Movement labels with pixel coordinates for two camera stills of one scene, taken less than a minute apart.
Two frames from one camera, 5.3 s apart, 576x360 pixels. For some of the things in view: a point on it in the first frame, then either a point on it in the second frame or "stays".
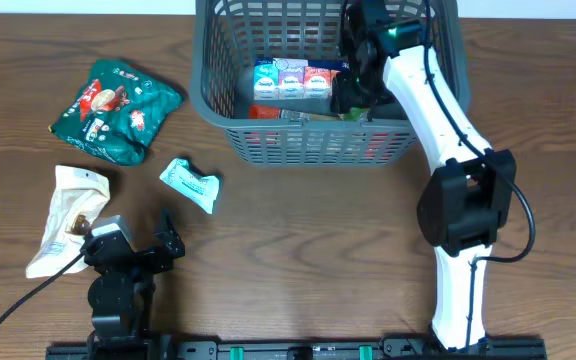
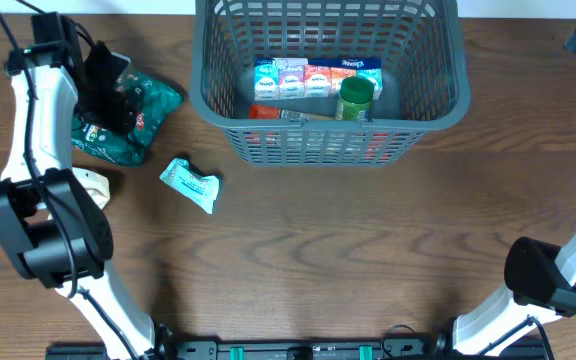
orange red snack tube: [271, 112] stays
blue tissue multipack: [277, 79] stays
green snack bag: [116, 113] stays
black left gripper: [150, 252] → [103, 87]
